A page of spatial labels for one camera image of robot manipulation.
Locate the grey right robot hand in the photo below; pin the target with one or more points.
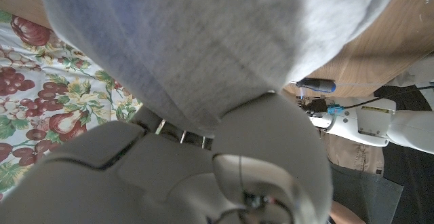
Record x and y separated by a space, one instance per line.
152 183

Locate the grey shirt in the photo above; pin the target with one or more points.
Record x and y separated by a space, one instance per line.
203 47

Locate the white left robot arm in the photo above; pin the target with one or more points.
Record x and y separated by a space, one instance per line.
373 122

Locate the person in beige shirt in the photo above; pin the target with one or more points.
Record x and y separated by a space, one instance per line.
352 152

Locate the floral fruit print backdrop cloth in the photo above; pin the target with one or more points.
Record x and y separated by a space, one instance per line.
40 91

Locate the blue black pen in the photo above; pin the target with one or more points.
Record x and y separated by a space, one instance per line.
317 85

